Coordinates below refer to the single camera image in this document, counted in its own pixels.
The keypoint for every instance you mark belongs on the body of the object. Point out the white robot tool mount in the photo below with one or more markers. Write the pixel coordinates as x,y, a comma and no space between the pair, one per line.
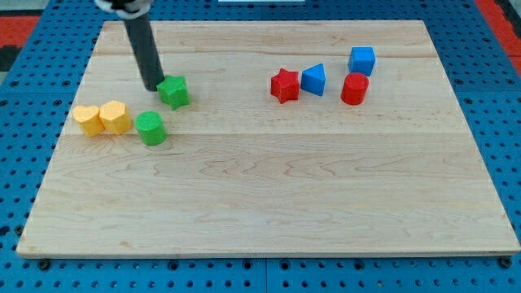
125,9

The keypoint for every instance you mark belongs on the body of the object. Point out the green star block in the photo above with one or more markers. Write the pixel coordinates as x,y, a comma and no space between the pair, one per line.
173,91

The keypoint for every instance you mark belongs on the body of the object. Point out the blue triangle block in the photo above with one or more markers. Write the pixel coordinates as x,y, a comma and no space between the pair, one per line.
313,80

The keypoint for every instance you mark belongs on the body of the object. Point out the yellow hexagon block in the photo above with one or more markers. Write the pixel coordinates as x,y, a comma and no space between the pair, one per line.
115,117

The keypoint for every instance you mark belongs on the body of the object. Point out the green cylinder block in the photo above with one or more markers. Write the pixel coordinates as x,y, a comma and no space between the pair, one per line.
150,128

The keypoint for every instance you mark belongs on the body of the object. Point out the blue cube block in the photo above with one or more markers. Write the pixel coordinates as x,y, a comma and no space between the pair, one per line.
362,60

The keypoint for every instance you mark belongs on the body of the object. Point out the wooden board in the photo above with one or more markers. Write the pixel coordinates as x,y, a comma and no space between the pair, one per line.
243,176

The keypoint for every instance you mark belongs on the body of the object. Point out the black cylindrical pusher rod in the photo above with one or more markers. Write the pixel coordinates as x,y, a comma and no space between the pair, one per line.
143,44

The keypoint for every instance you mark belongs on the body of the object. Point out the red star block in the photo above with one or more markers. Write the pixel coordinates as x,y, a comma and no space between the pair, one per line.
285,86

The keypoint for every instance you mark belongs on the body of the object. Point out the yellow heart block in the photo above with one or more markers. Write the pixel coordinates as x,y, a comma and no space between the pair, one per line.
88,120

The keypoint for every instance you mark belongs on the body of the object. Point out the red cylinder block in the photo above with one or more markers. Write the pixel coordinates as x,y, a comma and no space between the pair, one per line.
354,88

